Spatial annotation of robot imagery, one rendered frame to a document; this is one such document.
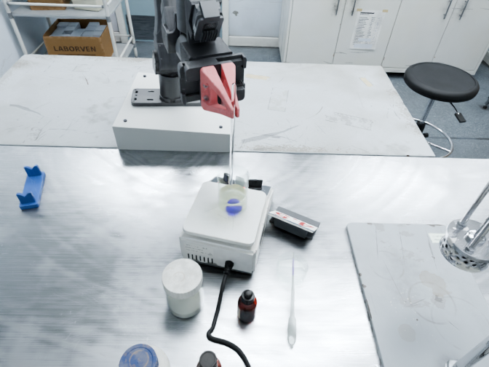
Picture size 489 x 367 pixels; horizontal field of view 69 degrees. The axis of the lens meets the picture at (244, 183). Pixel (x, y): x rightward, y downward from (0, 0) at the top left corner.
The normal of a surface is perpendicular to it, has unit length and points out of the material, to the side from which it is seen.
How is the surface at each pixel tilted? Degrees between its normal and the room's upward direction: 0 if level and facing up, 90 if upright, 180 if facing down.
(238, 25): 90
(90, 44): 91
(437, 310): 0
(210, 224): 0
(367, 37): 90
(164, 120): 3
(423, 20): 90
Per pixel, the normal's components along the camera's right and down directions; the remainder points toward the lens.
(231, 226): 0.04, -0.72
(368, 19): 0.00, 0.70
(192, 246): -0.22, 0.67
